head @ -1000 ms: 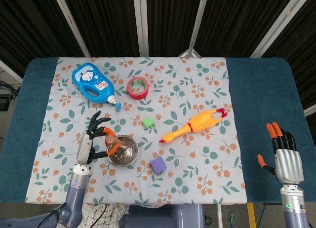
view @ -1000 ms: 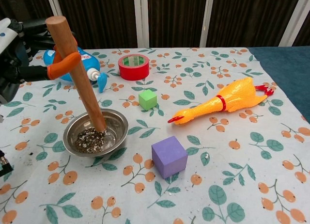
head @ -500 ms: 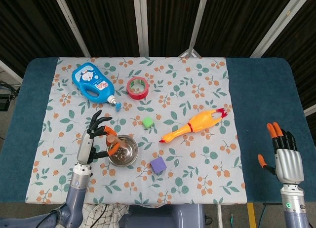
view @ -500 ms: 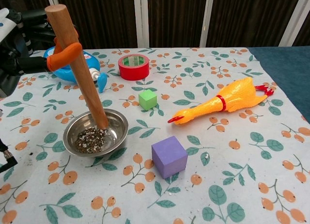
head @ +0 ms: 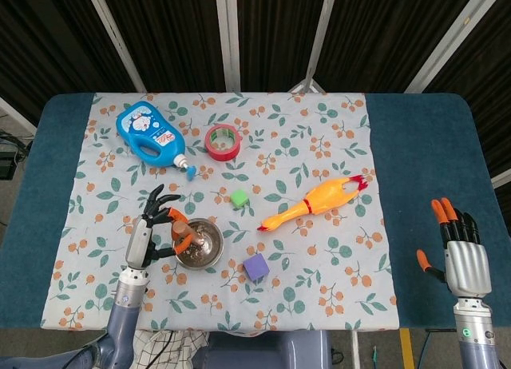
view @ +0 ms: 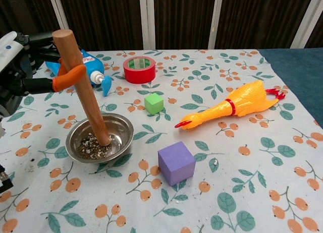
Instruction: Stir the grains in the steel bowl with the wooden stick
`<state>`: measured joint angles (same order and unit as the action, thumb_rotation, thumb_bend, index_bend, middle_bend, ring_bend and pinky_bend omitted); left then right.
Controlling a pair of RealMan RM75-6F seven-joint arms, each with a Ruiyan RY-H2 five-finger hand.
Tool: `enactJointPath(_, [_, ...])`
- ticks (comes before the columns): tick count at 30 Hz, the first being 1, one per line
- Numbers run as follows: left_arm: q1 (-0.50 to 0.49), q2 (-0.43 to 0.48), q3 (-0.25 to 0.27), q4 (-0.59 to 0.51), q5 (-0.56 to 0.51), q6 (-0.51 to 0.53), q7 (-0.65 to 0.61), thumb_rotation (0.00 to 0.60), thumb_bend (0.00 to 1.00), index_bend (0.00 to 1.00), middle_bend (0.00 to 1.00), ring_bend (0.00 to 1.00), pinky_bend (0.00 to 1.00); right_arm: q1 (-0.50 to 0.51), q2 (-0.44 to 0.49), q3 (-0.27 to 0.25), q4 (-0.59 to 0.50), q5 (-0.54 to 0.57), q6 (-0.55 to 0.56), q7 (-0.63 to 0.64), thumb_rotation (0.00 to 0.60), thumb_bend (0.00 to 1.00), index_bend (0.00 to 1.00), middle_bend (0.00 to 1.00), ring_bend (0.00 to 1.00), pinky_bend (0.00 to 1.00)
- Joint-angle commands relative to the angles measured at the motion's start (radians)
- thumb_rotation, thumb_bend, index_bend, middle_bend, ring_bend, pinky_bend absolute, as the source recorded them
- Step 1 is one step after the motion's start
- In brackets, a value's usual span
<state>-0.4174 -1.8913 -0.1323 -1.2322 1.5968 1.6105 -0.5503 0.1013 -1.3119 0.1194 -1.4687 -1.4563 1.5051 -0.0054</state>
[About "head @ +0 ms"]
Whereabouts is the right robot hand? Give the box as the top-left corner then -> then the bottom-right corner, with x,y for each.
416,197 -> 493,298

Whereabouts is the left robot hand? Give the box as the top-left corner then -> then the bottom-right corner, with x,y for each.
125,184 -> 193,271

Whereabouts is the wooden rolling pin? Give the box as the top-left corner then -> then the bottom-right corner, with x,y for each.
172,220 -> 205,247

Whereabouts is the stainless steel bowl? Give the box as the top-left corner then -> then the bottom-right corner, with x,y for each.
174,220 -> 225,271

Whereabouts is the green foam cube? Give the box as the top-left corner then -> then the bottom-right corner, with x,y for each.
230,189 -> 250,208

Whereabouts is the blue detergent bottle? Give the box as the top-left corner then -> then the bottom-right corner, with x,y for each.
116,101 -> 198,182

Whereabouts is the white checkered cloth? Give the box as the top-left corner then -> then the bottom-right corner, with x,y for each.
131,329 -> 211,369

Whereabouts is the red tape roll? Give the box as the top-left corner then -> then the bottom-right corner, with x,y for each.
204,124 -> 243,162

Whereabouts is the purple foam cube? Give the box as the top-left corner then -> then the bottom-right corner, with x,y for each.
243,253 -> 271,283

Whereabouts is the teal table cover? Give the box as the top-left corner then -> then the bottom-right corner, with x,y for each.
0,92 -> 511,331

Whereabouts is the floral print tablecloth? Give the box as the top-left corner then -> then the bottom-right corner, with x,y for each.
41,91 -> 400,334

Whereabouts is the black equipment box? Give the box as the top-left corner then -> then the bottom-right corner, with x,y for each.
0,131 -> 33,181

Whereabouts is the yellow rubber chicken toy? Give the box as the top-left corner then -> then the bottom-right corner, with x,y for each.
257,175 -> 369,233

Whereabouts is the grey blue robot torso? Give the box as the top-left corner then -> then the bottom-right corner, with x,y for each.
193,329 -> 332,369

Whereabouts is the white tripod stand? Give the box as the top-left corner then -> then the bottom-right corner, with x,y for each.
287,67 -> 327,93

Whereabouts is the black cable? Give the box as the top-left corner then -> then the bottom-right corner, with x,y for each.
149,331 -> 177,366

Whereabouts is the dark folding screen white frame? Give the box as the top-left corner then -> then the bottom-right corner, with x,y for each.
0,0 -> 511,188

